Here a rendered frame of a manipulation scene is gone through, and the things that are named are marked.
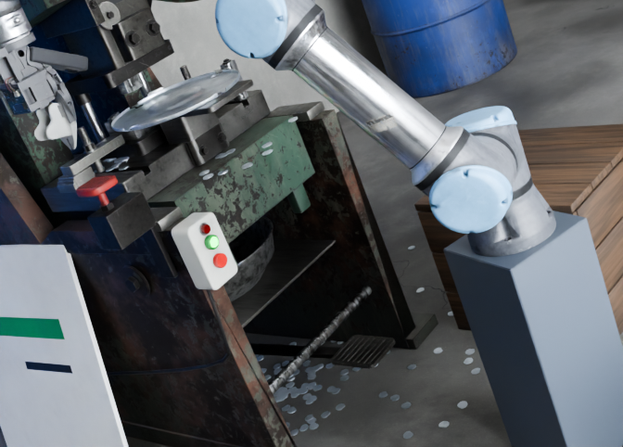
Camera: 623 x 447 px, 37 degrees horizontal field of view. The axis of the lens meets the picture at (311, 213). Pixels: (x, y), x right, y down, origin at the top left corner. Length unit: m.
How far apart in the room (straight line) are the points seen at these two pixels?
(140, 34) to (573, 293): 1.00
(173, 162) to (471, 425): 0.82
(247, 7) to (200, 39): 2.41
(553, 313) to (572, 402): 0.18
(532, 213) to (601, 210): 0.47
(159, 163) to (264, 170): 0.23
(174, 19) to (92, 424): 1.90
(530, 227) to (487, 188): 0.21
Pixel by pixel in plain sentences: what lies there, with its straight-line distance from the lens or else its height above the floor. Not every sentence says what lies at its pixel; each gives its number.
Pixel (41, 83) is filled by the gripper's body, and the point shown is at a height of 0.96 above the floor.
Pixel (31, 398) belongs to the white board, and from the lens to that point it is 2.44.
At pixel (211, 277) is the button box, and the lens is 1.75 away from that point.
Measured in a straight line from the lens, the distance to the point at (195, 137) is 1.96.
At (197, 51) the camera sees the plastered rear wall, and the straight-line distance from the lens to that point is 3.78.
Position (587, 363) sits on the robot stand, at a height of 0.20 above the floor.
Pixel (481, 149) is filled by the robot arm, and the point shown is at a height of 0.67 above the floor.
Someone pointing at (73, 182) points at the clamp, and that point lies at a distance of 1.96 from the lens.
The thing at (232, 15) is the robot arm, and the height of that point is 0.98.
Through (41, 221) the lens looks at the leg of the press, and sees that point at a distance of 2.18.
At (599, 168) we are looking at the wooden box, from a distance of 2.06.
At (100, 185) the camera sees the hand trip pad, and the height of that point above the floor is 0.76.
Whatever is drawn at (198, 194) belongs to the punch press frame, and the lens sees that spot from 1.88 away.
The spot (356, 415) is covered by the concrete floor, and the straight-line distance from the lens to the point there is 2.16.
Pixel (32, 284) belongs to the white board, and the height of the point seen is 0.50.
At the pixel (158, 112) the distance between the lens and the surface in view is 1.96.
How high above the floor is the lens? 1.18
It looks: 21 degrees down
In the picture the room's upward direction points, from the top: 22 degrees counter-clockwise
